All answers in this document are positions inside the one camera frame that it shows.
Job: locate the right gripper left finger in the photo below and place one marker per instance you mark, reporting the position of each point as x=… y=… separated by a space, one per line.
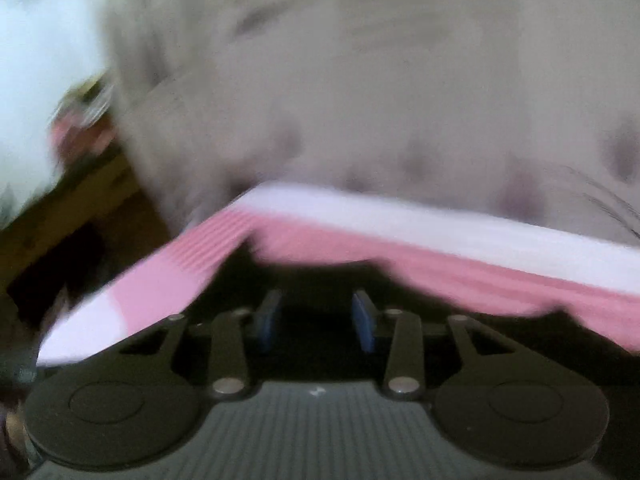
x=132 y=403

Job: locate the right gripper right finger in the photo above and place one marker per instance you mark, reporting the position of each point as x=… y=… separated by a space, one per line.
x=489 y=395

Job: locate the black printed small garment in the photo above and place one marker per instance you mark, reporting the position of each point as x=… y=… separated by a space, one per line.
x=329 y=323

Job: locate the pink checked bed sheet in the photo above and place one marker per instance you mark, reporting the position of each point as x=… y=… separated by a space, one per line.
x=484 y=263

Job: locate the brown wooden side table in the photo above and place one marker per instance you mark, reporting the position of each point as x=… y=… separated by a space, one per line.
x=95 y=223

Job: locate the pink floral bag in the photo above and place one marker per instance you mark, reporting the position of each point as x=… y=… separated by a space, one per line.
x=82 y=123

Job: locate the beige leaf-print curtain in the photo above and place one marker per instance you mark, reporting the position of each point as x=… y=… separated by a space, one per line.
x=524 y=109

